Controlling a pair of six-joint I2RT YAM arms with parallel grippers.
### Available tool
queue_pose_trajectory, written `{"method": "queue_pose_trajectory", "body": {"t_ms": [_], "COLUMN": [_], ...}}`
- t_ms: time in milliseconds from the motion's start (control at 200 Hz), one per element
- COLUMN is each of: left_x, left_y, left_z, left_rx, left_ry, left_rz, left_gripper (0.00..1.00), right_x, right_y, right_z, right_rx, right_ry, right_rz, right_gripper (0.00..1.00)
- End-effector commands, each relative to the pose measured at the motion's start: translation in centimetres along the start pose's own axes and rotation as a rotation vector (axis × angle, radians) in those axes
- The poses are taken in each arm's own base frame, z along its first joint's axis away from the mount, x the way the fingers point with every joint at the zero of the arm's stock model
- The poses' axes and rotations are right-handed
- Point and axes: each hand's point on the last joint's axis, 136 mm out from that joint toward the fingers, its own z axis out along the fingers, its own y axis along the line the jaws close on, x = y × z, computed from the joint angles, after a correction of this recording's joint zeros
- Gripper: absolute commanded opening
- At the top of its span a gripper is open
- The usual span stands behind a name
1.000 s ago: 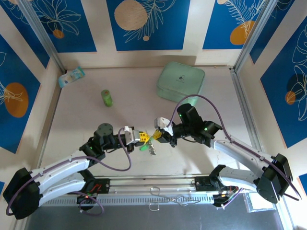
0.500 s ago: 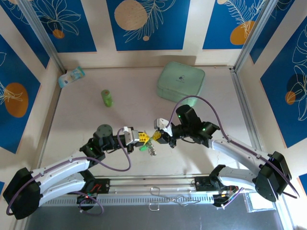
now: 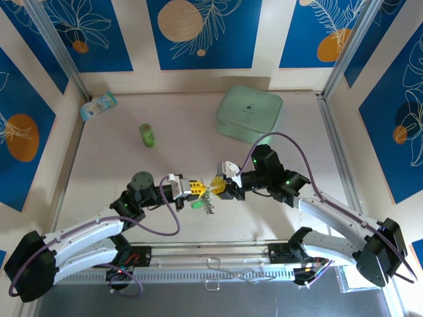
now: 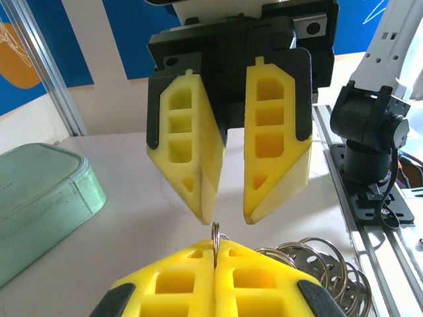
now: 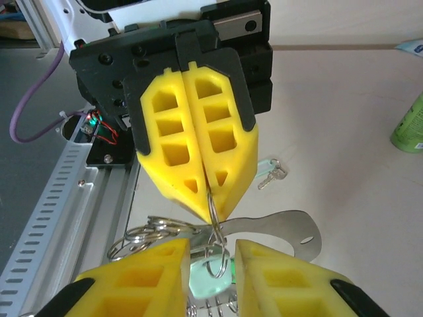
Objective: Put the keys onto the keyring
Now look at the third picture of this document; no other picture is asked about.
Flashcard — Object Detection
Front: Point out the blue poster with beige circle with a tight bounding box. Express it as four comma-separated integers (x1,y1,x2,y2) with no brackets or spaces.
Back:
146,0,264,71

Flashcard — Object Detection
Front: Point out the blue white tissue packet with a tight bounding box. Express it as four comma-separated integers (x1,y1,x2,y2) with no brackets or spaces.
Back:
80,91,119,122

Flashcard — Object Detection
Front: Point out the green cylindrical bottle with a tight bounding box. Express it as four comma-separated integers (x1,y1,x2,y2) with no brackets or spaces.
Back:
138,123,157,148

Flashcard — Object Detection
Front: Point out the blue poster with orange oval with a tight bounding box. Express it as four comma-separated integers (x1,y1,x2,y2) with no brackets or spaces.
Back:
0,48,57,213

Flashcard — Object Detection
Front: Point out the aluminium side rail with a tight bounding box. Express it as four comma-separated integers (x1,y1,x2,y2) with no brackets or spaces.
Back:
316,92,367,219

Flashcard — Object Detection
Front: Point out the mint green zip case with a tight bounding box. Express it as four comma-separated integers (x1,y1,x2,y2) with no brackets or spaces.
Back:
215,85,284,146

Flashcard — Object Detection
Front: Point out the grey metal box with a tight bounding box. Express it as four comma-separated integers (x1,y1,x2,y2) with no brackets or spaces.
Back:
336,264,364,293

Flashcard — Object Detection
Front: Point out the metal key band with rings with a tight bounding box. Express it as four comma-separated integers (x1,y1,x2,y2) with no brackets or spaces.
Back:
200,190,216,216

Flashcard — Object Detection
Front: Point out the grey slotted cable duct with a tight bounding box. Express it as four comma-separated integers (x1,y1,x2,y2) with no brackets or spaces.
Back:
52,265,341,285

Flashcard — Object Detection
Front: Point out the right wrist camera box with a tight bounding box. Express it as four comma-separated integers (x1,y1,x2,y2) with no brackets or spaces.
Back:
216,160,245,186

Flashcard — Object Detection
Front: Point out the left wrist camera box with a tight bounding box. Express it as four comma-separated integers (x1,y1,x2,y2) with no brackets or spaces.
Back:
167,174,192,200

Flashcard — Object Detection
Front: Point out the blue floral wall poster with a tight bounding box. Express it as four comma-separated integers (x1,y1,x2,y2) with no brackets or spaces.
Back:
0,5,69,96
343,0,423,89

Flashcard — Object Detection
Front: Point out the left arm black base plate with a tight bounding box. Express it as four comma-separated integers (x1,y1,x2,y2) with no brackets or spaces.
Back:
117,246,153,268

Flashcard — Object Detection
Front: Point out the blue poster with dark circle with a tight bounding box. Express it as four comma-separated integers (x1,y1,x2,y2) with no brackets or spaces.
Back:
358,32,423,205

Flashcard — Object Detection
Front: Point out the aluminium corner post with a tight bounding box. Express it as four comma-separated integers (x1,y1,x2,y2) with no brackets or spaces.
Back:
24,0,93,102
322,0,407,100

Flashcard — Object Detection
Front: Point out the blue poster with lily drawing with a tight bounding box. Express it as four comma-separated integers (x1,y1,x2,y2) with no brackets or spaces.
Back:
44,0,134,73

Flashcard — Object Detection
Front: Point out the blue poster with feather drawing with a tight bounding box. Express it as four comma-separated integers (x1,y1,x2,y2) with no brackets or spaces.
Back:
279,0,373,69

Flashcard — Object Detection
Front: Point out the long aluminium base rail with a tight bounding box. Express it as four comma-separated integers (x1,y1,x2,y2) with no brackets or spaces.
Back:
31,239,387,270

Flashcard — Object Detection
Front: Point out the bent metal wire hook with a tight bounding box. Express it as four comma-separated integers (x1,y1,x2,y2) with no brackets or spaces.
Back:
204,256,277,292

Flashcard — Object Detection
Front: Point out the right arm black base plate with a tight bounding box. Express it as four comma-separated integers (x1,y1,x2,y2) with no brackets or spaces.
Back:
268,243,298,265

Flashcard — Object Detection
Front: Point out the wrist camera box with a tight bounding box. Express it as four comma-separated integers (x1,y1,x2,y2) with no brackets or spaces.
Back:
216,160,245,186
167,174,192,200

